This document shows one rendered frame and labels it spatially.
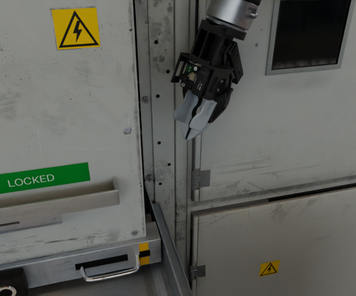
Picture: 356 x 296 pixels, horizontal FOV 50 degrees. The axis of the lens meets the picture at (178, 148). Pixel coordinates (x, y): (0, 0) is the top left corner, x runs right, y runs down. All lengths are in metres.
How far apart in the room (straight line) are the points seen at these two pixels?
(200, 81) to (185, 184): 0.36
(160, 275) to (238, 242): 0.37
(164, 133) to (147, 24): 0.23
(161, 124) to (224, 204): 0.30
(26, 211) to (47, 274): 0.17
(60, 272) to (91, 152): 0.24
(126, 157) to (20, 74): 0.20
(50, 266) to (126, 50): 0.40
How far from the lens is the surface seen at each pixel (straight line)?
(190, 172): 0.90
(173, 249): 0.81
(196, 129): 0.67
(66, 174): 0.62
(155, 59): 0.76
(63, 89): 0.55
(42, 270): 0.73
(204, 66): 0.61
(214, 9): 0.63
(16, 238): 0.70
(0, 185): 0.63
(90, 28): 0.53
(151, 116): 0.80
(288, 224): 1.11
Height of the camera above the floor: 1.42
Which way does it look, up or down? 30 degrees down
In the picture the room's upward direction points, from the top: straight up
